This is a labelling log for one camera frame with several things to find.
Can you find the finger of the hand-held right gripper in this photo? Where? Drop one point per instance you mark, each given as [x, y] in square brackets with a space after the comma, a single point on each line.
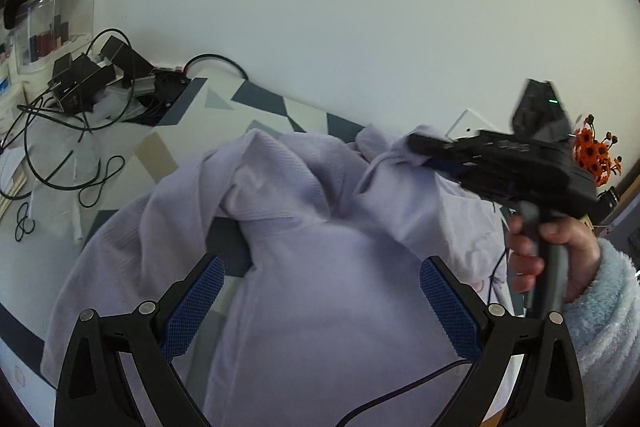
[435, 146]
[457, 168]

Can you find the black power adapter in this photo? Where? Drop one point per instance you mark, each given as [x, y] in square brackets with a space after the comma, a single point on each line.
[75, 79]
[120, 52]

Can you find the person's right forearm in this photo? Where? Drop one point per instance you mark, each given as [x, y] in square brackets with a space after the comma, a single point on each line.
[610, 337]

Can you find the black elastic loops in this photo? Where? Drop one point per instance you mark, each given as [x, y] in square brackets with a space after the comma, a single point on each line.
[22, 224]

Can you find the lavender fleece pajama top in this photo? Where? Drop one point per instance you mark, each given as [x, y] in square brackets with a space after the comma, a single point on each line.
[325, 282]

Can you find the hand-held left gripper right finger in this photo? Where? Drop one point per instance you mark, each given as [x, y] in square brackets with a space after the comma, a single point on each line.
[450, 307]

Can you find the bundle of wooden sticks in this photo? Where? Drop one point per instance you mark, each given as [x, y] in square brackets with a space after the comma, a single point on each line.
[10, 192]

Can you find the white wall socket row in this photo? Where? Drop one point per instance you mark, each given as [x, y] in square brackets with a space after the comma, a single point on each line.
[467, 124]

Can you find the orange artificial flowers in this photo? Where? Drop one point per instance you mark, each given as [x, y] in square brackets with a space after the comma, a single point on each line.
[595, 152]

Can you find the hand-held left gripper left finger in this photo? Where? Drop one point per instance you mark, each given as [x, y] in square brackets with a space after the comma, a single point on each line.
[195, 302]

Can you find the person's right hand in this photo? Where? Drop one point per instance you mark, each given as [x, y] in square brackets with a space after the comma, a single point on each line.
[580, 247]

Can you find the clear plastic organizer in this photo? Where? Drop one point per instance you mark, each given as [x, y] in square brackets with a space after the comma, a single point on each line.
[55, 22]

